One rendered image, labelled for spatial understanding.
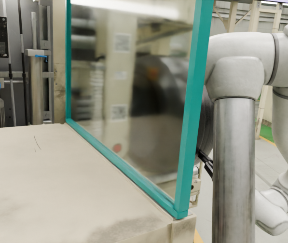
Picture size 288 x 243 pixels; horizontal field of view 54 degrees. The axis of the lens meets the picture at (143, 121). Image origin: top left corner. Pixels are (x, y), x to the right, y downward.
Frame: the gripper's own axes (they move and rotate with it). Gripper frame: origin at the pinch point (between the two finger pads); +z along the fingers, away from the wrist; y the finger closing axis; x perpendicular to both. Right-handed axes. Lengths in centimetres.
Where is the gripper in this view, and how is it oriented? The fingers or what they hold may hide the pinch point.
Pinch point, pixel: (204, 158)
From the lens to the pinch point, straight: 129.4
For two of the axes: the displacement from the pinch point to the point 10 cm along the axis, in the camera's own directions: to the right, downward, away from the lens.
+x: -2.0, 8.7, 4.5
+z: -4.7, -4.8, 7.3
